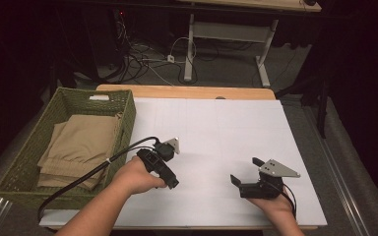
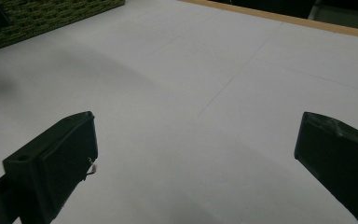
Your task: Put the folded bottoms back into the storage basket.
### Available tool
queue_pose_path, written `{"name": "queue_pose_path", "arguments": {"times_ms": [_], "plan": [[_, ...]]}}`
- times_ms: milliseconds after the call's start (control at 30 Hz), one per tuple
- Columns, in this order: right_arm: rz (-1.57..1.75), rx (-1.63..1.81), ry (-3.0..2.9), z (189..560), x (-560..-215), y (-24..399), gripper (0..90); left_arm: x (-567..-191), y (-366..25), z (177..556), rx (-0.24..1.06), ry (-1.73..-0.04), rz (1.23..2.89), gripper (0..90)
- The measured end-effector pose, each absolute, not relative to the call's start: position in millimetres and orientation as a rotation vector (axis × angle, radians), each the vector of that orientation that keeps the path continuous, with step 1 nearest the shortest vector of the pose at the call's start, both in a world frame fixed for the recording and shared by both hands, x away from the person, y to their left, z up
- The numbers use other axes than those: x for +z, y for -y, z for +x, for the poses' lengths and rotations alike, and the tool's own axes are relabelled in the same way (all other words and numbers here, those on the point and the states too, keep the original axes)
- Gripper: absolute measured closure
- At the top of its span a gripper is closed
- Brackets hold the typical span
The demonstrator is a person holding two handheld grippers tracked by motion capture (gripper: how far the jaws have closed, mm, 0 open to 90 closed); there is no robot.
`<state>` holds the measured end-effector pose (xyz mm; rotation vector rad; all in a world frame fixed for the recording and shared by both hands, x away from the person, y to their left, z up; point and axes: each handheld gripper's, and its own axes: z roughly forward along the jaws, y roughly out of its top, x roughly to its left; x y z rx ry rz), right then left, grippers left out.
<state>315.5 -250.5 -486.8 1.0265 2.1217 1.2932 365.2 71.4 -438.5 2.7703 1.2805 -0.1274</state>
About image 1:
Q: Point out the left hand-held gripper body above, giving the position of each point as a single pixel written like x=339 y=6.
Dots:
x=157 y=160

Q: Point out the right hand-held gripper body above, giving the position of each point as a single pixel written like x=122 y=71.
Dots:
x=262 y=187

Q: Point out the khaki pants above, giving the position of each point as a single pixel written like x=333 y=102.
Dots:
x=78 y=144

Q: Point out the green woven basket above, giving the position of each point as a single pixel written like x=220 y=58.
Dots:
x=23 y=157

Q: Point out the person's right hand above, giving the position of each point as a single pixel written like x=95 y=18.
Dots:
x=272 y=206

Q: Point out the person's left hand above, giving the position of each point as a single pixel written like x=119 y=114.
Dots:
x=138 y=178

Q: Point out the white table board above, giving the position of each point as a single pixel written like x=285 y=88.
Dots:
x=226 y=131

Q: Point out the black stand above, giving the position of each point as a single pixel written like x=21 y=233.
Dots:
x=321 y=108

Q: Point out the white power adapter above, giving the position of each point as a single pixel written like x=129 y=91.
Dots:
x=171 y=59

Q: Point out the white-framed desk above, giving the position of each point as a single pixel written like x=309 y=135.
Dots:
x=229 y=31

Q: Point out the long metal floor rail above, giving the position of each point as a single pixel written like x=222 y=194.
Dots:
x=334 y=170

